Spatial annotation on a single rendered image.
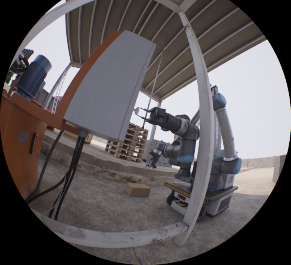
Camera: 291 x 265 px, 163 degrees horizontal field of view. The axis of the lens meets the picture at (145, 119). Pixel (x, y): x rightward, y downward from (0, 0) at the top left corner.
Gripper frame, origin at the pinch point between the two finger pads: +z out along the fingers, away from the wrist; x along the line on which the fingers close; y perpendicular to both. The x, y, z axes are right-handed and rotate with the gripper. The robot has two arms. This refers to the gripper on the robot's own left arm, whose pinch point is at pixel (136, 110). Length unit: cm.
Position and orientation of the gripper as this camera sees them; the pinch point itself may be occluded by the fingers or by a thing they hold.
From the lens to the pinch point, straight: 45.4
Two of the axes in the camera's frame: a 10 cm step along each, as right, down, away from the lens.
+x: -2.4, 9.1, -3.3
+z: -8.7, -3.5, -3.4
